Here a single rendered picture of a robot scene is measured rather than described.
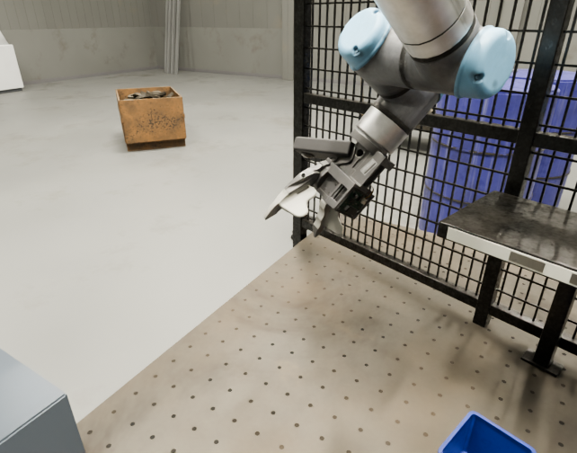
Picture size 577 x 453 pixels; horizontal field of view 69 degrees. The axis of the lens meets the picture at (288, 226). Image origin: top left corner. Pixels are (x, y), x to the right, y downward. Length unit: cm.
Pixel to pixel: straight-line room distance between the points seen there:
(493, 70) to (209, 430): 70
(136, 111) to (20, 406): 464
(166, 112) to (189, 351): 416
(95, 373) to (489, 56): 187
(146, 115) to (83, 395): 350
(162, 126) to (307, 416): 439
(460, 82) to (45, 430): 50
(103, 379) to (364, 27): 173
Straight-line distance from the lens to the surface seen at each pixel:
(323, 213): 77
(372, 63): 61
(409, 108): 68
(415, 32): 49
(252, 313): 106
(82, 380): 205
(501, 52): 54
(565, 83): 332
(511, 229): 80
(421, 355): 99
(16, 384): 40
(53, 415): 38
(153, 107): 494
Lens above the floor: 135
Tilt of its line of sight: 26 degrees down
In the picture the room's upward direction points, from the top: straight up
